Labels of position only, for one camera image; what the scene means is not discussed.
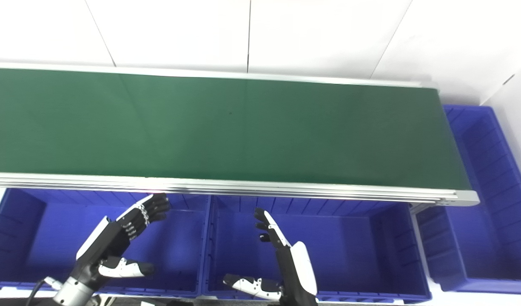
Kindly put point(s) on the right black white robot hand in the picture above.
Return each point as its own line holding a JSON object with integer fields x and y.
{"x": 296, "y": 272}

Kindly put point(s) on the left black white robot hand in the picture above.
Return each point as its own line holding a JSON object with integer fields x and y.
{"x": 111, "y": 240}

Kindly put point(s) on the blue plastic bin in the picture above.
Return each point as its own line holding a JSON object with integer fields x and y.
{"x": 485, "y": 191}
{"x": 341, "y": 246}
{"x": 56, "y": 238}

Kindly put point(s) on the green conveyor belt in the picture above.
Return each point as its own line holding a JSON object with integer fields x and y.
{"x": 243, "y": 189}
{"x": 226, "y": 131}

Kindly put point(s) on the aluminium conveyor support leg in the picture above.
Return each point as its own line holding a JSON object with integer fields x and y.
{"x": 417, "y": 207}

